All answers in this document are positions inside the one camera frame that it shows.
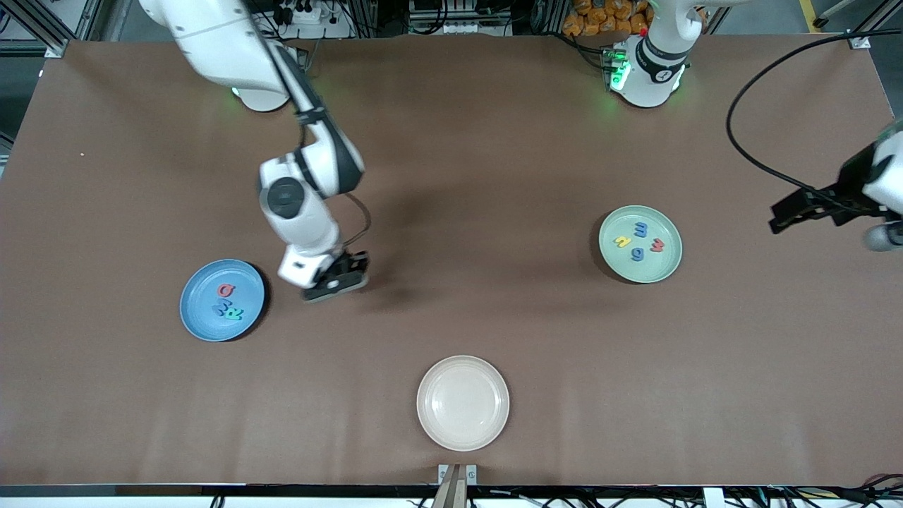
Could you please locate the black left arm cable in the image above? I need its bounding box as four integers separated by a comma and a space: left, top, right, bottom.
726, 30, 903, 212

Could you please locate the dark equipment rack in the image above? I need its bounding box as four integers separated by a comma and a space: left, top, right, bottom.
406, 0, 519, 36

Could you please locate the cream plate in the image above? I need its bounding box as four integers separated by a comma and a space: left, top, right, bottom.
416, 355, 510, 452

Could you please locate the blue plate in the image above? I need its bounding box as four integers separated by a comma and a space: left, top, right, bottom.
179, 259, 267, 343

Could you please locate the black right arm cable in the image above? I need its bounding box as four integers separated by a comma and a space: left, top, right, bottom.
342, 192, 372, 249

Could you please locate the green plate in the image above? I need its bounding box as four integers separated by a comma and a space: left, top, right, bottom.
598, 205, 684, 284

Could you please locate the metal table edge bracket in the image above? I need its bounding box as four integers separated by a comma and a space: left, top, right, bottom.
437, 464, 478, 508

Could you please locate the orange packets pile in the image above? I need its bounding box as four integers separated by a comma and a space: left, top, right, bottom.
562, 0, 653, 37

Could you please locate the grey aluminium frame post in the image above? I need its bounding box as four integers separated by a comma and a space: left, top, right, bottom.
0, 0, 71, 59
847, 0, 903, 50

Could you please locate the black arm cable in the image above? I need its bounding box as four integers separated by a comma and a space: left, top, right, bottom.
342, 192, 372, 249
726, 30, 903, 212

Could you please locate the black floor cable bundle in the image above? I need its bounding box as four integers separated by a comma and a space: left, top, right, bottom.
727, 474, 903, 508

